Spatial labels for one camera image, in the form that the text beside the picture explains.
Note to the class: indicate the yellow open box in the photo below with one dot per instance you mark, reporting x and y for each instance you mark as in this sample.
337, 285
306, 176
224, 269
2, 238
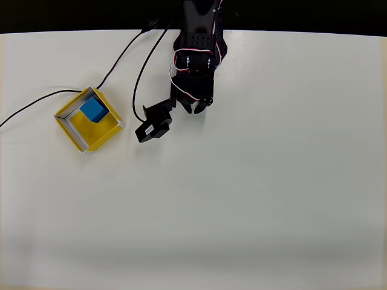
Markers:
96, 133

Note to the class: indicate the blue cube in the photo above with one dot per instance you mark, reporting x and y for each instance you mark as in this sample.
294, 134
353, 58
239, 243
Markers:
92, 109

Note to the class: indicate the black wrist-mounted camera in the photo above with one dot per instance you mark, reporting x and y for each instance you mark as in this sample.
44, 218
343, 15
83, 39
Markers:
154, 127

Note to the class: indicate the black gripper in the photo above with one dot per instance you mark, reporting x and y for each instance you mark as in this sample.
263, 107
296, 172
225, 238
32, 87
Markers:
191, 101

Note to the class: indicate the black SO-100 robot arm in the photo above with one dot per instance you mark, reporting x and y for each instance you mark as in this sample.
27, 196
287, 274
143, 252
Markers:
196, 30

